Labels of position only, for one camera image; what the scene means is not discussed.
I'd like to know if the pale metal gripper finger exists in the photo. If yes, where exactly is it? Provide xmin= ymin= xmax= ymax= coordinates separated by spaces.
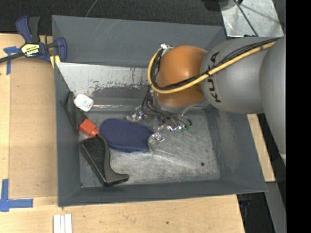
xmin=147 ymin=131 xmax=167 ymax=153
xmin=125 ymin=107 xmax=148 ymax=123

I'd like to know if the dark blue oval pad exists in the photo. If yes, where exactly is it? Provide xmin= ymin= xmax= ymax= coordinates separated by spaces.
xmin=99 ymin=117 xmax=154 ymax=153

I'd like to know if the grey metal bin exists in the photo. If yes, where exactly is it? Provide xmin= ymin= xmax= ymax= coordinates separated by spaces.
xmin=51 ymin=15 xmax=268 ymax=207

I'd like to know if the white packet with blue print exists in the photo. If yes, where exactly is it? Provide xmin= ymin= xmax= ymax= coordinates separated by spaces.
xmin=73 ymin=93 xmax=95 ymax=113

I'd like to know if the black curved brush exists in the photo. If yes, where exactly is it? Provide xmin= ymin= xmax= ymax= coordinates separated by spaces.
xmin=80 ymin=133 xmax=130 ymax=187

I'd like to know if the black tool with orange end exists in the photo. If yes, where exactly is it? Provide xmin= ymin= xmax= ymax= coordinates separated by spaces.
xmin=59 ymin=90 xmax=101 ymax=138

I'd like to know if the pale wood flat board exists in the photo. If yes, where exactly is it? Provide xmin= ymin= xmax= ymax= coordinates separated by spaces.
xmin=8 ymin=57 xmax=59 ymax=200

